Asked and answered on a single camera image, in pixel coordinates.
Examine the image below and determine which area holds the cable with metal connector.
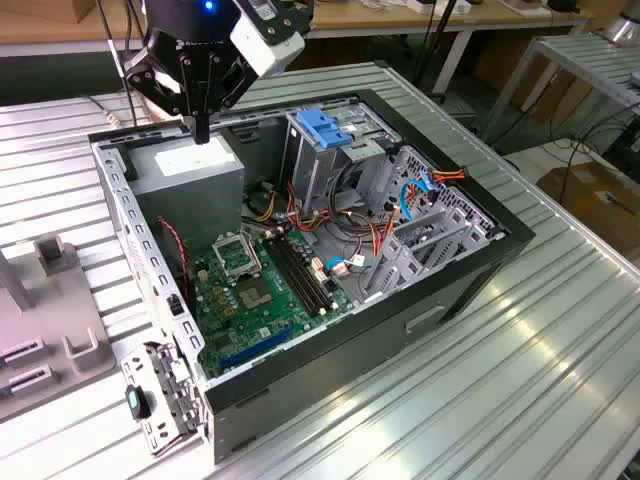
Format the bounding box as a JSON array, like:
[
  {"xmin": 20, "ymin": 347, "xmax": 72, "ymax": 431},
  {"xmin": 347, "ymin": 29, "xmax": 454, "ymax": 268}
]
[{"xmin": 88, "ymin": 94, "xmax": 124, "ymax": 129}]

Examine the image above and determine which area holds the yellow black wire bundle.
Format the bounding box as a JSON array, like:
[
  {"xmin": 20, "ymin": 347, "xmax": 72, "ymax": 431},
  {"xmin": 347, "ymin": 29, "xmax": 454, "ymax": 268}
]
[{"xmin": 243, "ymin": 182, "xmax": 281, "ymax": 224}]

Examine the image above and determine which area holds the grey parts rack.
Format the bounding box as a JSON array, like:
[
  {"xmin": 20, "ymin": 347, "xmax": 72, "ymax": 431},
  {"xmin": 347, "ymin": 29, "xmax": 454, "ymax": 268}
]
[{"xmin": 0, "ymin": 233, "xmax": 119, "ymax": 426}]

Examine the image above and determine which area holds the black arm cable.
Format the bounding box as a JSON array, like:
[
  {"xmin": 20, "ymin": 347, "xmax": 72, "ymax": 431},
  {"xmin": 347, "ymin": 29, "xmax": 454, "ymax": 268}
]
[{"xmin": 94, "ymin": 0, "xmax": 149, "ymax": 129}]

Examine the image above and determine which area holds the black knob teal button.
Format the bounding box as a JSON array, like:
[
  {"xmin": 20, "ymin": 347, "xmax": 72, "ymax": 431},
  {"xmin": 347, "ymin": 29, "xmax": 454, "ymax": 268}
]
[{"xmin": 123, "ymin": 384, "xmax": 154, "ymax": 421}]

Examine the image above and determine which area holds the red black twisted wire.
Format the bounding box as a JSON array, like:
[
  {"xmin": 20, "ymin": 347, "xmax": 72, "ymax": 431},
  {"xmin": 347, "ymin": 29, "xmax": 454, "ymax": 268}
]
[{"xmin": 157, "ymin": 216, "xmax": 191, "ymax": 299}]

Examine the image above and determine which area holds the orange black wire bundle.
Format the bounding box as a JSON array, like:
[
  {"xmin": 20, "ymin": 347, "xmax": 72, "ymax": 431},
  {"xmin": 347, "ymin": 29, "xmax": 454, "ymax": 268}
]
[{"xmin": 287, "ymin": 182, "xmax": 401, "ymax": 261}]

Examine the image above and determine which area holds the grey metal rear bracket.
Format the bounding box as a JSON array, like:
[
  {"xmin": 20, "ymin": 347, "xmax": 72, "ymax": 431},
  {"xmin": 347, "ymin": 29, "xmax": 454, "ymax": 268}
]
[{"xmin": 119, "ymin": 339, "xmax": 211, "ymax": 459}]

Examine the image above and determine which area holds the black RAM slot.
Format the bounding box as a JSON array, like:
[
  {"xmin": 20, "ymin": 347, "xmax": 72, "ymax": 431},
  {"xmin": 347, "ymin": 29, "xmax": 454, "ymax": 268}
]
[
  {"xmin": 269, "ymin": 237, "xmax": 326, "ymax": 315},
  {"xmin": 281, "ymin": 233, "xmax": 336, "ymax": 309},
  {"xmin": 263, "ymin": 238, "xmax": 321, "ymax": 318},
  {"xmin": 275, "ymin": 235, "xmax": 331, "ymax": 312}
]

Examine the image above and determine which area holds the blue plastic drive latch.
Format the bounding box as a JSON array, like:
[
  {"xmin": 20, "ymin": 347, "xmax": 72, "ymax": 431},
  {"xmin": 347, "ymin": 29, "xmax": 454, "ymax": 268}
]
[{"xmin": 295, "ymin": 107, "xmax": 354, "ymax": 150}]

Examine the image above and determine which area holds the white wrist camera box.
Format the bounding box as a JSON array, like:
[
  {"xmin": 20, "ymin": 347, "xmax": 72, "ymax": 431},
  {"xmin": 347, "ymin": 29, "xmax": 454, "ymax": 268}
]
[{"xmin": 228, "ymin": 0, "xmax": 314, "ymax": 79}]

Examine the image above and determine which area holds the CPU socket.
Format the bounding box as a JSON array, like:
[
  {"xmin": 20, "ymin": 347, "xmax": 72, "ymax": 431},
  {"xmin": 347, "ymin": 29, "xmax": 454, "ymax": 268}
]
[{"xmin": 212, "ymin": 232, "xmax": 264, "ymax": 286}]

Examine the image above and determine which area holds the black case fan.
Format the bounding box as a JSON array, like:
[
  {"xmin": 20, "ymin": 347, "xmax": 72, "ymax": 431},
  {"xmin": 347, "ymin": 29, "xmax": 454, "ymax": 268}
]
[{"xmin": 154, "ymin": 217, "xmax": 194, "ymax": 311}]

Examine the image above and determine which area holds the blue data wire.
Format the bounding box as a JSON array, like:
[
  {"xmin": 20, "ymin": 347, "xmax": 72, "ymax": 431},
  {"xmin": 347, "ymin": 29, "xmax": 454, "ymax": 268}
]
[{"xmin": 397, "ymin": 168, "xmax": 441, "ymax": 224}]

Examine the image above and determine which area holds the black PC case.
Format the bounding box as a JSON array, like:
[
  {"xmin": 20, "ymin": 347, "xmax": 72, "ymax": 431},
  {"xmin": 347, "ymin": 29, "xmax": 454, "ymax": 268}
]
[{"xmin": 87, "ymin": 88, "xmax": 537, "ymax": 466}]

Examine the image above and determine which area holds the brown cardboard box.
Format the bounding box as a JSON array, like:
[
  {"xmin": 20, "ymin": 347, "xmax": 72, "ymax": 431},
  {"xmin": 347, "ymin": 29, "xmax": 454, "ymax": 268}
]
[
  {"xmin": 537, "ymin": 159, "xmax": 640, "ymax": 256},
  {"xmin": 509, "ymin": 52, "xmax": 596, "ymax": 127}
]

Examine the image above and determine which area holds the green motherboard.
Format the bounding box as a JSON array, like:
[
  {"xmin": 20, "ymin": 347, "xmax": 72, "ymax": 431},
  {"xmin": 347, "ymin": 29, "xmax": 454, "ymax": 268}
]
[{"xmin": 189, "ymin": 227, "xmax": 359, "ymax": 381}]

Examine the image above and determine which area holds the grey metal drive cage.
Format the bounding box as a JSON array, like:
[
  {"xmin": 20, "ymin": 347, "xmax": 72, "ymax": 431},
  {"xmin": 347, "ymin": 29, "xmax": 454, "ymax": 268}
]
[{"xmin": 279, "ymin": 97, "xmax": 401, "ymax": 211}]

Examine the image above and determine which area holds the grey power supply unit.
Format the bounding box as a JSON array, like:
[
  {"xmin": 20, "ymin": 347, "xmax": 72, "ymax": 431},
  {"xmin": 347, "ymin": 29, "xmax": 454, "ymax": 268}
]
[{"xmin": 127, "ymin": 130, "xmax": 247, "ymax": 251}]

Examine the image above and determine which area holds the orange red power wire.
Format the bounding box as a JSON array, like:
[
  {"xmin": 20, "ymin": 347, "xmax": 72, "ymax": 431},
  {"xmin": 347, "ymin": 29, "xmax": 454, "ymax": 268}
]
[{"xmin": 427, "ymin": 167, "xmax": 469, "ymax": 187}]

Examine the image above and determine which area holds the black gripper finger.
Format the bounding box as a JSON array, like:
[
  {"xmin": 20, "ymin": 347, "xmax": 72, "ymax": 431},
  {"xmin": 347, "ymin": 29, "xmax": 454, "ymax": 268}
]
[
  {"xmin": 201, "ymin": 54, "xmax": 259, "ymax": 146},
  {"xmin": 123, "ymin": 47, "xmax": 204, "ymax": 146}
]

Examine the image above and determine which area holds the blue expansion slot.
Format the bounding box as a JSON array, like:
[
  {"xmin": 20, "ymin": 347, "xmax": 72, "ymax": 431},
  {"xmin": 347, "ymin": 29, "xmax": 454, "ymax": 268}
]
[{"xmin": 219, "ymin": 322, "xmax": 299, "ymax": 374}]

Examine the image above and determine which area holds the wooden desk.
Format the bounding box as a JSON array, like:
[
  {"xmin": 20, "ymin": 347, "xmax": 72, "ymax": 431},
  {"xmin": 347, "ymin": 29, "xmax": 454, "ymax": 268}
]
[{"xmin": 0, "ymin": 0, "xmax": 596, "ymax": 59}]

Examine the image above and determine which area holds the short blue wire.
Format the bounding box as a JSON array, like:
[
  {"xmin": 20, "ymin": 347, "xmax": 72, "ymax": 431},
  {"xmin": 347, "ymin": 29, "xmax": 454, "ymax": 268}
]
[{"xmin": 319, "ymin": 254, "xmax": 374, "ymax": 279}]

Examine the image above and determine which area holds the grey metal disk bay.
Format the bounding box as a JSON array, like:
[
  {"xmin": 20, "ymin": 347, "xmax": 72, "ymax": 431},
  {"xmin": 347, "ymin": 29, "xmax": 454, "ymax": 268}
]
[{"xmin": 364, "ymin": 199, "xmax": 504, "ymax": 304}]

